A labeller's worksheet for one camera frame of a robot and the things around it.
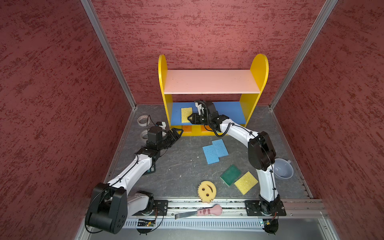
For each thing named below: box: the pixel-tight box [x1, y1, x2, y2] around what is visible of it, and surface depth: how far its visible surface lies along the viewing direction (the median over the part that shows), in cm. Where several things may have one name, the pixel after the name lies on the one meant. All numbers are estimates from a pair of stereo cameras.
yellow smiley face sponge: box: [197, 180, 217, 204], surface depth 79 cm
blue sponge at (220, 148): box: [211, 139, 229, 158], surface depth 97 cm
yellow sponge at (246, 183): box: [234, 171, 259, 196], surface depth 83 cm
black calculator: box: [142, 163, 156, 176], surface depth 87 cm
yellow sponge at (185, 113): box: [181, 107, 193, 123], surface depth 98 cm
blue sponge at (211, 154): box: [202, 144, 220, 165], surface depth 94 cm
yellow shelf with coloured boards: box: [158, 53, 269, 136], surface depth 81 cm
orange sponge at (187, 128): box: [182, 125, 192, 133], surface depth 105 cm
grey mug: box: [273, 158, 294, 179], surface depth 85 cm
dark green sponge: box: [220, 164, 242, 186], surface depth 86 cm
